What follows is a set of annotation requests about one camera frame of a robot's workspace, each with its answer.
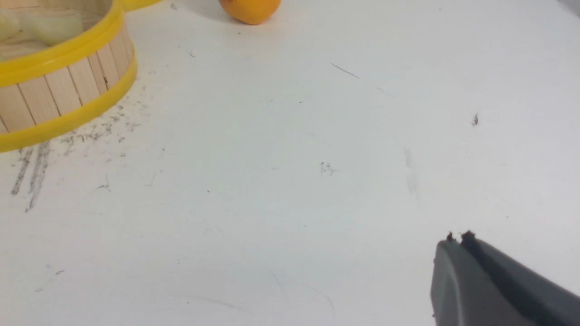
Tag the bamboo steamer tray yellow rim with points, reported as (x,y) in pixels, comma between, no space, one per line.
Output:
(63,63)

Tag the orange yellow toy pear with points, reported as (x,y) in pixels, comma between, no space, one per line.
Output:
(251,12)

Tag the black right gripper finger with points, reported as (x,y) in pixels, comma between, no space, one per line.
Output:
(475,284)

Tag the woven bamboo steamer lid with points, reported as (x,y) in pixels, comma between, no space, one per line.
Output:
(132,5)

